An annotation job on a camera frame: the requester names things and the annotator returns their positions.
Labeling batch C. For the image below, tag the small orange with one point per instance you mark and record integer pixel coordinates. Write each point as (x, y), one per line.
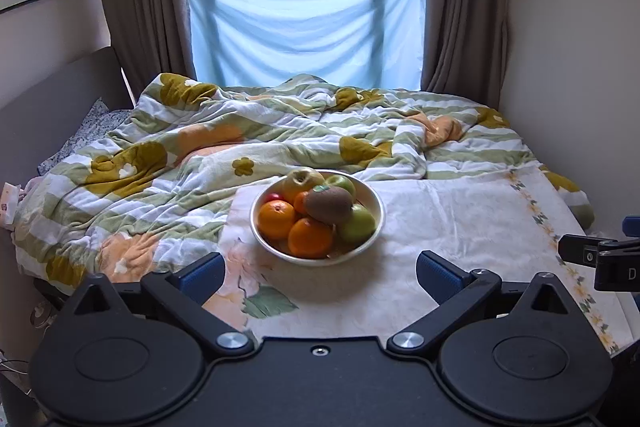
(301, 203)

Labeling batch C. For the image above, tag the yellow pomegranate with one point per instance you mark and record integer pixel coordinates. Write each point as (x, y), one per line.
(300, 184)

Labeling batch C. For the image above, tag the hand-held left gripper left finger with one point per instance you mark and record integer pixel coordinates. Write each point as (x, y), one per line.
(200, 275)

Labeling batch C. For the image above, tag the grey bed headboard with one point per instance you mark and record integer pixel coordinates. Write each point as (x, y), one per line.
(55, 102)

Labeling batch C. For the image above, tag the large green apple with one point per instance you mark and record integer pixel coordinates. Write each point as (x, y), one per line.
(357, 224)

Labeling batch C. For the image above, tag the small green apple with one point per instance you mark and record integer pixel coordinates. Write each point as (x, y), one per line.
(342, 185)

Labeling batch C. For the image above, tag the pale floral bedsheet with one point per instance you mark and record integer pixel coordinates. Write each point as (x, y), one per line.
(450, 217)

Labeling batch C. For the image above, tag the light blue window cloth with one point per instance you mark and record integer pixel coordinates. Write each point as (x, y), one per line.
(305, 32)

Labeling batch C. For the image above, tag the blue patterned pillow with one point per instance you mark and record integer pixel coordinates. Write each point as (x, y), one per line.
(95, 122)

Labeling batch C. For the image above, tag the red cherry tomato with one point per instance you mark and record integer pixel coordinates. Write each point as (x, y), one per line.
(271, 198)

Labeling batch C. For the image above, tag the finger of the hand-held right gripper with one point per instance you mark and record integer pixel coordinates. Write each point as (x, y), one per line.
(580, 251)
(632, 227)

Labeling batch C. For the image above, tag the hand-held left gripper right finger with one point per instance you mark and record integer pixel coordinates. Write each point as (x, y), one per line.
(440, 275)

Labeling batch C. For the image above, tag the large orange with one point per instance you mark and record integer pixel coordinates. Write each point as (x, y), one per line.
(275, 219)
(310, 238)

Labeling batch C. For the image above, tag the pink white cloth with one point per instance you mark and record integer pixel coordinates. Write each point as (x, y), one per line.
(11, 204)

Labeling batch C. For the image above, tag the floral striped blanket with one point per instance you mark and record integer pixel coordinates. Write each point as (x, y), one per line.
(150, 177)

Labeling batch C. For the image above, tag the brown kiwi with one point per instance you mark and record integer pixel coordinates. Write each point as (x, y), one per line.
(327, 205)

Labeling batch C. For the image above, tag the cream ceramic bowl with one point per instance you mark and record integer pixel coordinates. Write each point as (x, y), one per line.
(367, 202)

